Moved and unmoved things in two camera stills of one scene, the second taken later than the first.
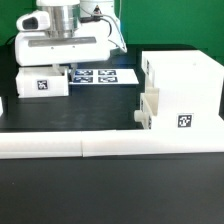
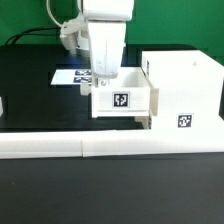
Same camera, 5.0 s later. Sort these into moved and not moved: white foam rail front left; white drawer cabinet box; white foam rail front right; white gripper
Moved: white gripper
Not moved: white drawer cabinet box; white foam rail front left; white foam rail front right
